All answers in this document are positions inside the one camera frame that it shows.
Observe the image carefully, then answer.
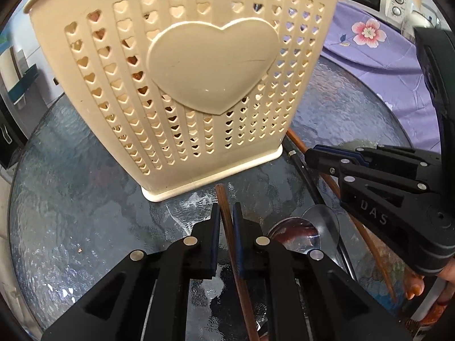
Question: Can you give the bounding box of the grey water dispenser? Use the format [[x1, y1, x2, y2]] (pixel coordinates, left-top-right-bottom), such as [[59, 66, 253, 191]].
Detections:
[[0, 89, 29, 169]]

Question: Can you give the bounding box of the teal wall holder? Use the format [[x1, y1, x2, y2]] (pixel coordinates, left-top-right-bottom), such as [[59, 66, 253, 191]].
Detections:
[[5, 63, 40, 106]]

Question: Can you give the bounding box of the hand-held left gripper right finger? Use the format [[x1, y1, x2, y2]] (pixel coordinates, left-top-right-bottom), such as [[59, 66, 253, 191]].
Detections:
[[233, 202, 413, 341]]

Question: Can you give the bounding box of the metal spoon with wooden handle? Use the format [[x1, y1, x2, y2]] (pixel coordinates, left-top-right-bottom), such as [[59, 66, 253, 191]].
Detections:
[[301, 205, 358, 282]]

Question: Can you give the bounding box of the white kettle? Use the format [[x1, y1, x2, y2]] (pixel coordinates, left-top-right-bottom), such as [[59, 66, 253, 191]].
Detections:
[[402, 7, 440, 39]]

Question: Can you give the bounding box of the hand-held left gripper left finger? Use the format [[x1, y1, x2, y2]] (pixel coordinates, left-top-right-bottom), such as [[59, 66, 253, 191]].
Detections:
[[41, 202, 223, 341]]

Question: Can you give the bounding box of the purple floral cloth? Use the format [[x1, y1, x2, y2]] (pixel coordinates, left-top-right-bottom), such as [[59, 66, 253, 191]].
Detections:
[[320, 2, 443, 153]]

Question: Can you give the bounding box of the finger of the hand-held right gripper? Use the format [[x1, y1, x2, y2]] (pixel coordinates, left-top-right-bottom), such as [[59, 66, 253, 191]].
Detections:
[[315, 144, 442, 171], [305, 147, 428, 191]]

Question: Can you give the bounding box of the person's right hand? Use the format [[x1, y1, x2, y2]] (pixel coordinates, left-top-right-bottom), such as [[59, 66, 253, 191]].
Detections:
[[404, 259, 455, 306]]

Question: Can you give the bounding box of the beige perforated utensil holder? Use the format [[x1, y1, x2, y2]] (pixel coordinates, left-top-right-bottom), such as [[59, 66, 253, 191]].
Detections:
[[23, 0, 347, 201]]

